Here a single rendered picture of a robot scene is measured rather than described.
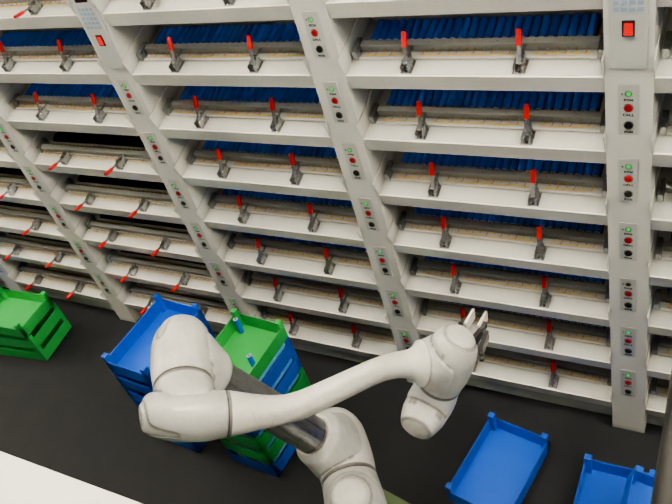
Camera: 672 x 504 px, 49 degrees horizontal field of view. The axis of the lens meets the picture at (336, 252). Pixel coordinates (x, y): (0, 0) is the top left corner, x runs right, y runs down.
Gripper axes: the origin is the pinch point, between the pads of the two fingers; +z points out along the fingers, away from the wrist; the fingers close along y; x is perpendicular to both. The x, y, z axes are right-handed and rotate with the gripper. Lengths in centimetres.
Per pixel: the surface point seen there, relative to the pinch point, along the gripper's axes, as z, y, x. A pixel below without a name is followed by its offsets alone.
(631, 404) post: 29, 35, -45
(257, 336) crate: 1, -77, -23
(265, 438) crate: -17, -68, -49
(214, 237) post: 19, -101, 2
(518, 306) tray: 20.8, 4.9, -8.8
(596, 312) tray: 22.3, 26.1, -7.9
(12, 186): 18, -197, 14
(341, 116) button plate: 7, -34, 54
